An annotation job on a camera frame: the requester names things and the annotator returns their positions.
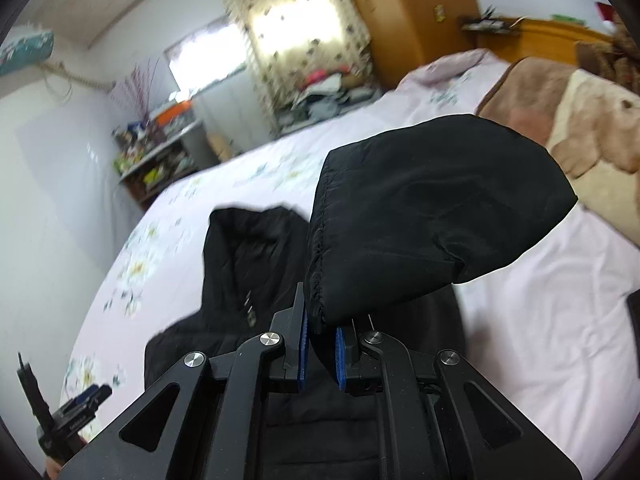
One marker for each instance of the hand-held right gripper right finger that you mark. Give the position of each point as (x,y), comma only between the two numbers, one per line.
(342,360)

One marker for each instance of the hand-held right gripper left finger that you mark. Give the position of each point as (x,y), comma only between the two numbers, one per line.
(301,355)

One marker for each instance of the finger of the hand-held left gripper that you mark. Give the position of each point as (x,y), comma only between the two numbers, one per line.
(31,390)
(87,396)

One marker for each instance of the black padded jacket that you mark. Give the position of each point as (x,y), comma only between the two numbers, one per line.
(425,200)

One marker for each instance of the pile of clothes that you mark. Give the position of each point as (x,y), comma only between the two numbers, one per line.
(325,95)

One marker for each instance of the bed with pink floral sheet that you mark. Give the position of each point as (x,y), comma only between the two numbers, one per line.
(525,335)

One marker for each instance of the cluttered shelf unit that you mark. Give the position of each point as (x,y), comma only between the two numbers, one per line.
(160,160)

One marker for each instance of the white cabinet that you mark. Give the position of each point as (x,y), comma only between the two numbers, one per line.
(235,115)

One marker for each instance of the orange box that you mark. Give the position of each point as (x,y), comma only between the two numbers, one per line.
(172,110)

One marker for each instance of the floral patterned curtain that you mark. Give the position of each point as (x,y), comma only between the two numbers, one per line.
(310,60)

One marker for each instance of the purple decorative branches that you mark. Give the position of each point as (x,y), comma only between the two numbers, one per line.
(137,90)

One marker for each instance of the window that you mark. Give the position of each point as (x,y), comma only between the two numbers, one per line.
(205,60)

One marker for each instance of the wrapped air conditioner pipe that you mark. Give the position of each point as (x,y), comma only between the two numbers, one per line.
(75,77)

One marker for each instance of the air conditioner with teal cover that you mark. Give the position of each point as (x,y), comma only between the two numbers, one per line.
(25,50)

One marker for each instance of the brown and cream fleece blanket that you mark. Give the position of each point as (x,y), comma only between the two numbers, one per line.
(590,125)

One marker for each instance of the wooden wardrobe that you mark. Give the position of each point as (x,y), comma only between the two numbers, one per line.
(415,10)

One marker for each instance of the yellow sticker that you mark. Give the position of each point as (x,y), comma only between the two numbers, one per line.
(439,13)

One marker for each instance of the wooden headboard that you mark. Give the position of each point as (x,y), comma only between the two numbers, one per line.
(540,35)

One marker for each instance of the brown plush toy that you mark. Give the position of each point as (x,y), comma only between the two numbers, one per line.
(612,55)

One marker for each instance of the small wall shelf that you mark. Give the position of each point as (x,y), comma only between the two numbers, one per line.
(487,25)

